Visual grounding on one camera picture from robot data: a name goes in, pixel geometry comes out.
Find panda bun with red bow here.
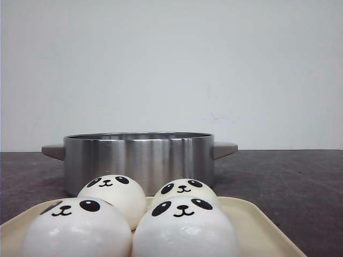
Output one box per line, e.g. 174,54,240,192
131,196,240,256

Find cream plastic tray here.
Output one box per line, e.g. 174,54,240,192
1,196,305,256

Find stainless steel steamer pot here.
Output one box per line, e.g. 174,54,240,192
41,132,238,196

